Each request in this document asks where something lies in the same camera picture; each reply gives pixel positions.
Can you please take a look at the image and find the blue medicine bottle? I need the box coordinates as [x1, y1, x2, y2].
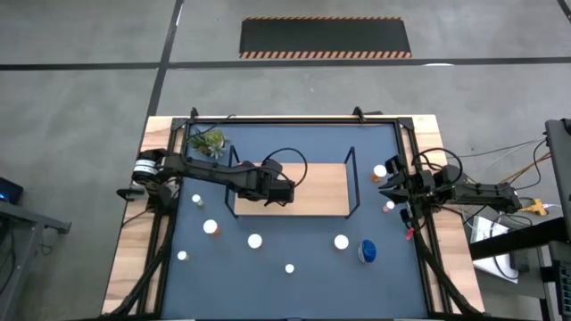
[356, 239, 378, 264]

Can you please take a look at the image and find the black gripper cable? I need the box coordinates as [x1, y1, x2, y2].
[410, 146, 465, 179]
[261, 146, 309, 188]

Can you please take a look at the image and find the white flat box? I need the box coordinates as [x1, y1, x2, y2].
[470, 215, 521, 284]

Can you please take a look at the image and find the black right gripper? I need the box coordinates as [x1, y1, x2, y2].
[378, 155, 436, 224]

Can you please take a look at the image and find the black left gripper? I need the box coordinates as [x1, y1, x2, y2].
[238, 174, 296, 208]

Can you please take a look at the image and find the green succulent plant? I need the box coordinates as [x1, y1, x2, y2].
[186, 128, 231, 161]

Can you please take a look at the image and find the black table clamp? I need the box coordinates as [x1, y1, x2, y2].
[116, 186, 148, 202]

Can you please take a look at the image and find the black aluminium table frame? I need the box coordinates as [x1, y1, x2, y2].
[100, 106, 487, 321]

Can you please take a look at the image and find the blue table mat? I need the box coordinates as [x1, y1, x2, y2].
[161, 122, 428, 320]

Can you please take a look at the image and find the black monitor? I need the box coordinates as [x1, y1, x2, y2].
[543, 118, 571, 233]

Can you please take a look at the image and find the black device blue light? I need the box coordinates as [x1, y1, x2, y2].
[0, 177, 24, 206]

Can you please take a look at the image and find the black hazard-striped floor mat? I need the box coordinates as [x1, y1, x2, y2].
[238, 16, 413, 60]

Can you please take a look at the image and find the wooden shelf black metal frame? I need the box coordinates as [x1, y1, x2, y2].
[224, 144, 361, 219]

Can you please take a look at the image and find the equipment rack with lights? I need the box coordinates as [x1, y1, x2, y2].
[546, 249, 571, 321]

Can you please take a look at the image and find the grey desk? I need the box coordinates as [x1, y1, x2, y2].
[0, 195, 72, 321]

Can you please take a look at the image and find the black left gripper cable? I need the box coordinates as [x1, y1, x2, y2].
[261, 146, 309, 188]

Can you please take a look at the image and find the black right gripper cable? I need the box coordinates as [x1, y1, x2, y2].
[410, 146, 465, 179]

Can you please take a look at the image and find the orange floor cable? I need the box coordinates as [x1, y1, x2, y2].
[499, 151, 553, 185]

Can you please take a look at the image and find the yellow power splitter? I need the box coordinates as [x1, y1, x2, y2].
[517, 198, 549, 218]

